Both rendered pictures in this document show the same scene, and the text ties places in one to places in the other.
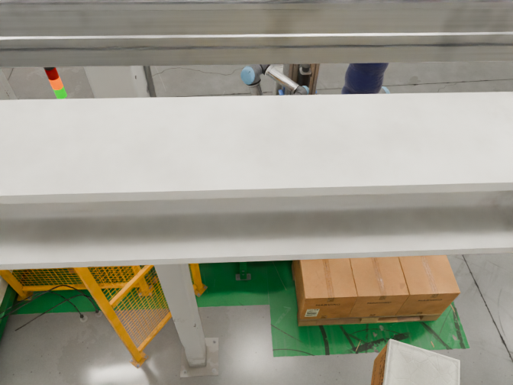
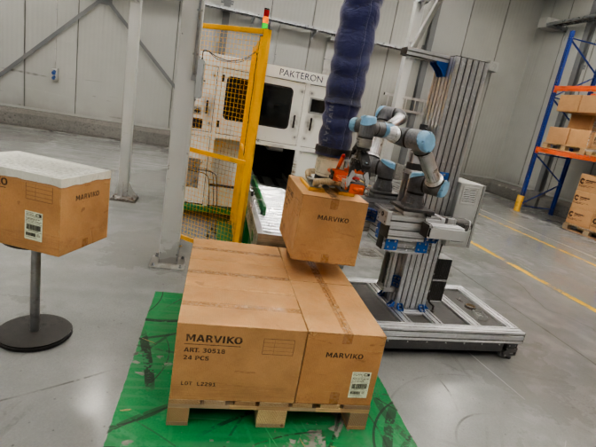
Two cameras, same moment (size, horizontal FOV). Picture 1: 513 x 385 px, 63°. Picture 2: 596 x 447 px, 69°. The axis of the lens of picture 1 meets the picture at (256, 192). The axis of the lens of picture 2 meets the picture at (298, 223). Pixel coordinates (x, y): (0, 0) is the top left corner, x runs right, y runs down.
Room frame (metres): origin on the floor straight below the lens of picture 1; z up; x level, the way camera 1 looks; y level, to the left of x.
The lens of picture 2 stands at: (1.64, -3.36, 1.54)
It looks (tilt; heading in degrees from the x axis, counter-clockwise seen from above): 15 degrees down; 82
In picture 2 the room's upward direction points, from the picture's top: 10 degrees clockwise
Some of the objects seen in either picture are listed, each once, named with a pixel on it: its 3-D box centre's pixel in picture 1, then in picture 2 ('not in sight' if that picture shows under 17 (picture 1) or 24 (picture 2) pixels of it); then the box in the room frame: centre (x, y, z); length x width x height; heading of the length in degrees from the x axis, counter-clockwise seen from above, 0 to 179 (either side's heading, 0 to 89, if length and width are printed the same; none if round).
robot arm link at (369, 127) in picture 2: not in sight; (367, 127); (2.20, -1.21, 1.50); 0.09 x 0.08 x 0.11; 38
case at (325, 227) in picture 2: not in sight; (319, 217); (2.15, -0.63, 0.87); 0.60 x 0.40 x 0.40; 94
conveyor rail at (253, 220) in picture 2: not in sight; (249, 207); (1.73, 0.89, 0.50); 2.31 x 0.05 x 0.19; 94
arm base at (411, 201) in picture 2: not in sight; (413, 199); (2.76, -0.61, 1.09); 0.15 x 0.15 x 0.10
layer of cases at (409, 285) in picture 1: (364, 252); (268, 309); (1.89, -0.95, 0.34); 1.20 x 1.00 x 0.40; 94
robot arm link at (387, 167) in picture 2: not in sight; (386, 168); (2.69, -0.12, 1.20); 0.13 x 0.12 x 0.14; 147
